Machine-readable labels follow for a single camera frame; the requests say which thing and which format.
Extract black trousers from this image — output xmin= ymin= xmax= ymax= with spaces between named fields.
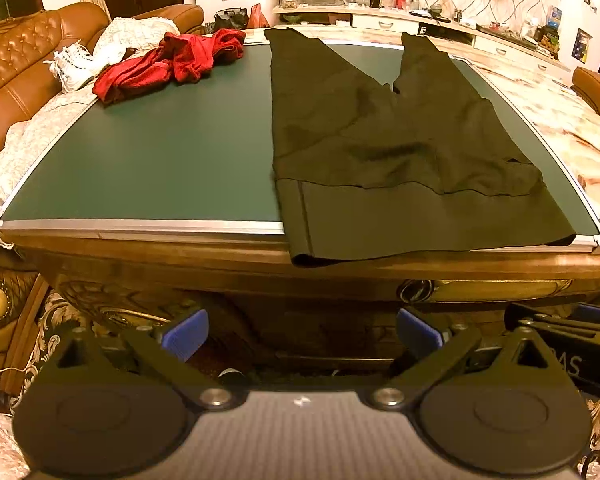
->
xmin=266 ymin=29 xmax=576 ymax=266

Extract green table mat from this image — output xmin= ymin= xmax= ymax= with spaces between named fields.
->
xmin=0 ymin=42 xmax=600 ymax=261

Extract white lace sofa cover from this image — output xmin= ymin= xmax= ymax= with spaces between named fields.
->
xmin=0 ymin=18 xmax=180 ymax=249

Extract white TV cabinet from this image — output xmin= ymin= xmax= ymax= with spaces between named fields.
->
xmin=273 ymin=6 xmax=571 ymax=86

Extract white sneakers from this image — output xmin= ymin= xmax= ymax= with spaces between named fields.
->
xmin=45 ymin=42 xmax=108 ymax=93

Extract red garment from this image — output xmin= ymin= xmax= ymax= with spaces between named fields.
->
xmin=92 ymin=28 xmax=246 ymax=105

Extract brown leather sofa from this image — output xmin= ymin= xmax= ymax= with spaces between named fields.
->
xmin=0 ymin=2 xmax=204 ymax=151

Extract black bag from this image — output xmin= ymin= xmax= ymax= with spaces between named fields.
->
xmin=214 ymin=8 xmax=249 ymax=30

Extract orange plastic bag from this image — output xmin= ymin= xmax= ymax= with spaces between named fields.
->
xmin=247 ymin=3 xmax=270 ymax=29

